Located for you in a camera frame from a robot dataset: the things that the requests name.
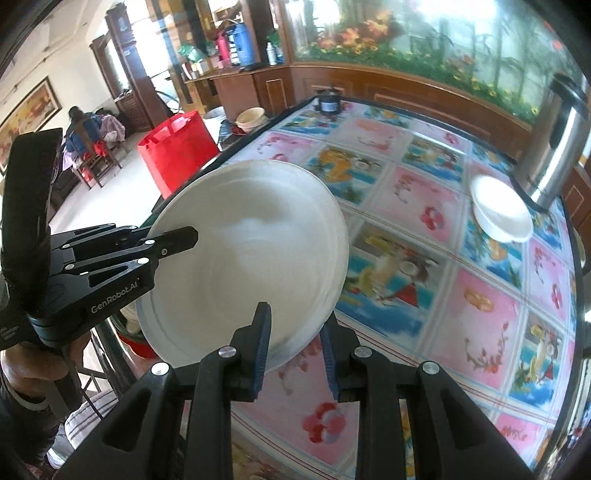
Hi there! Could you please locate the wooden sideboard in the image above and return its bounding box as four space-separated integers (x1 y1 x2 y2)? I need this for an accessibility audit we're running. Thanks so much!
182 65 296 121

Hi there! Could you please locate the stainless steel water urn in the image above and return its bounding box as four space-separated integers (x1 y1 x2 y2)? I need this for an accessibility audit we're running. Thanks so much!
512 74 591 213

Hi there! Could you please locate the framed wall painting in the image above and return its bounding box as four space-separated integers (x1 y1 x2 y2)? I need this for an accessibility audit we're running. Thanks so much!
0 76 63 139

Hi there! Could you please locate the white bucket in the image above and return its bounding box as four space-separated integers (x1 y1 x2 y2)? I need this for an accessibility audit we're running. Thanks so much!
203 107 227 139

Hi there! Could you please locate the black electric motor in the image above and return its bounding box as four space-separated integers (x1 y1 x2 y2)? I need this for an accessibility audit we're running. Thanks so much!
315 88 345 114

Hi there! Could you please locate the wooden chair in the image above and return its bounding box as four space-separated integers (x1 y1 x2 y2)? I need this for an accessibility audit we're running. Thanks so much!
76 138 123 190

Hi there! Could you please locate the large red gold-rimmed plate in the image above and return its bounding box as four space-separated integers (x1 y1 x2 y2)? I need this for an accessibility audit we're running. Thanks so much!
121 335 155 361

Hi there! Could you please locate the bamboo and flower wall mural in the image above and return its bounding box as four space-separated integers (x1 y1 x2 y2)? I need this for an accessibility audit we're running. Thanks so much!
288 0 573 125

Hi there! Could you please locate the large white plate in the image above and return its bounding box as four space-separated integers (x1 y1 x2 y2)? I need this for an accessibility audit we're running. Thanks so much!
135 159 350 376

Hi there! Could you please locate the pink cloth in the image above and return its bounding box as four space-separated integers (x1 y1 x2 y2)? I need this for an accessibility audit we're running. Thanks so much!
100 114 126 141

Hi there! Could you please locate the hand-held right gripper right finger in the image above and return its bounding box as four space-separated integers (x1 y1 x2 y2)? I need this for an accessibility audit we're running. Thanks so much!
320 316 536 480

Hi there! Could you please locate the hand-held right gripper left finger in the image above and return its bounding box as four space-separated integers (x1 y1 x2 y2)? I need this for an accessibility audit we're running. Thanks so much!
54 302 272 480

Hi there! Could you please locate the red paper shopping bag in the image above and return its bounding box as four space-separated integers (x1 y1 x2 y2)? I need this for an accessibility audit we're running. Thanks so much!
137 111 220 199

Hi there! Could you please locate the wooden doorway frame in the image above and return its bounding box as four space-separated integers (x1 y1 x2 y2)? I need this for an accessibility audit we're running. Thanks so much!
90 9 155 134

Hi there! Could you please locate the person's left hand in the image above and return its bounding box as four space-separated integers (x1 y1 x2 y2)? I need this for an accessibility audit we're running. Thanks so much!
0 330 93 398

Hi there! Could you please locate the striped cloth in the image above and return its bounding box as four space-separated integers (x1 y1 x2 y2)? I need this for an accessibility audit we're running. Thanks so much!
65 390 123 450

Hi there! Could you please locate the white bowl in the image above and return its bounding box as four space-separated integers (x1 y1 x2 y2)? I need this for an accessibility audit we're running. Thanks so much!
470 175 534 244

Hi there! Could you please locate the printed tablecloth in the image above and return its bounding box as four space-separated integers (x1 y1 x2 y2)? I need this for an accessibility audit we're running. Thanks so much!
222 99 578 480

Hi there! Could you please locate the blue thermos jug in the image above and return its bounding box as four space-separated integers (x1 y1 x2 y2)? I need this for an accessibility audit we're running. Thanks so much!
229 23 256 68

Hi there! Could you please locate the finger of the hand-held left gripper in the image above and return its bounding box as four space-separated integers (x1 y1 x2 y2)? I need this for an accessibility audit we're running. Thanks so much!
50 224 148 259
65 226 200 289

